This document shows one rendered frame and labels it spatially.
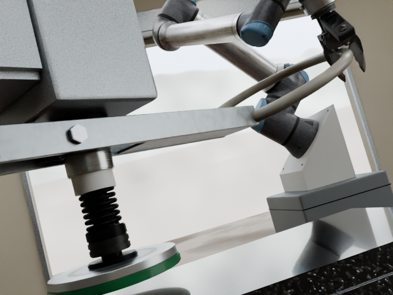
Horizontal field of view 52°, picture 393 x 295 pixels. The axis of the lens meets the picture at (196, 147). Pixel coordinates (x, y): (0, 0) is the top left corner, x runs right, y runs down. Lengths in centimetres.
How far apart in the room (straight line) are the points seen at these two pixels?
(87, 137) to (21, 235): 505
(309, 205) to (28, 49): 128
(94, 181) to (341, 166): 130
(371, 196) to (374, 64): 531
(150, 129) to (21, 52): 26
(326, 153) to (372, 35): 545
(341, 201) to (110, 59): 125
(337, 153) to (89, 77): 134
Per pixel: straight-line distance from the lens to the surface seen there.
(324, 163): 177
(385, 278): 57
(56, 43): 63
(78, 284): 63
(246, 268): 64
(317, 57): 136
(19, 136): 60
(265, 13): 124
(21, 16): 63
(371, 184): 179
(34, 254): 566
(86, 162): 67
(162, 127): 75
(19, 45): 61
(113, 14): 72
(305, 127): 182
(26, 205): 566
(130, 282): 61
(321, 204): 168
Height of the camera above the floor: 99
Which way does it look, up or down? 5 degrees up
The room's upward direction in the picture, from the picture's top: 15 degrees counter-clockwise
